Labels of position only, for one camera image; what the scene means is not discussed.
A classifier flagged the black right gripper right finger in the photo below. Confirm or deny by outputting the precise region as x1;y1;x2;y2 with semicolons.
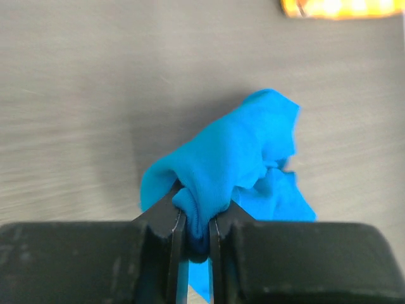
209;203;404;303

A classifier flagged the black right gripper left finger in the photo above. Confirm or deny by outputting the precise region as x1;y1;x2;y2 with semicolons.
1;182;187;303

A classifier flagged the blue t shirt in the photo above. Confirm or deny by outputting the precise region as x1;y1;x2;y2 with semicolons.
139;88;317;303

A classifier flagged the orange checkered cloth napkin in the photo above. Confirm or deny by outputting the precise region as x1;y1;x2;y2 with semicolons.
280;0;404;20

